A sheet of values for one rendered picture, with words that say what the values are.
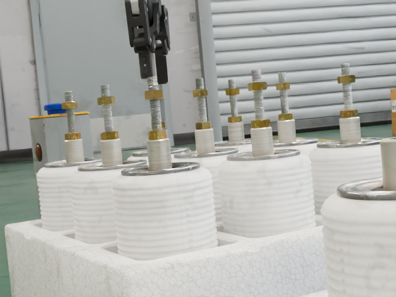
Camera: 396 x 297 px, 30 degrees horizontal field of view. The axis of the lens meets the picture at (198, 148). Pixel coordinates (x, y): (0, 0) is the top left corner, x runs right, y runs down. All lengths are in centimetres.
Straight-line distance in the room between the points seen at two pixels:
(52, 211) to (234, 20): 510
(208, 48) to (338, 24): 114
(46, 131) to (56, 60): 469
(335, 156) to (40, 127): 46
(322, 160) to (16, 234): 38
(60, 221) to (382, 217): 55
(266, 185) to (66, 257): 21
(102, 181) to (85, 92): 497
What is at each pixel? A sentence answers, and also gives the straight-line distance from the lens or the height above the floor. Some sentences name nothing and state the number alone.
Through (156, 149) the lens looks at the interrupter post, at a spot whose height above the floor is 27.
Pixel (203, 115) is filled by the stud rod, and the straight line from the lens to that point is 85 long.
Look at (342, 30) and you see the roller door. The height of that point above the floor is 81.
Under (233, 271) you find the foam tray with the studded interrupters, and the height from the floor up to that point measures 16.
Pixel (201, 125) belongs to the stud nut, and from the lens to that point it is 85.
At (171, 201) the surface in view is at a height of 23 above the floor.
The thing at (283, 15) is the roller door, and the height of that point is 96.
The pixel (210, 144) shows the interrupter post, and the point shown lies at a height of 26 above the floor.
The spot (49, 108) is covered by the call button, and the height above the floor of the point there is 32.
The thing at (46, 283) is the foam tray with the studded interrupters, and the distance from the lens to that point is 83.
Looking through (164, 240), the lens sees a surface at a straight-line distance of 66.
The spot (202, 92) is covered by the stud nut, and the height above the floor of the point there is 32.
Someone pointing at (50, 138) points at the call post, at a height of 28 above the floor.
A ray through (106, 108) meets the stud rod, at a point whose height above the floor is 31.
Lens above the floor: 31
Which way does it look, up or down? 3 degrees down
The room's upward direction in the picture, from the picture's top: 5 degrees counter-clockwise
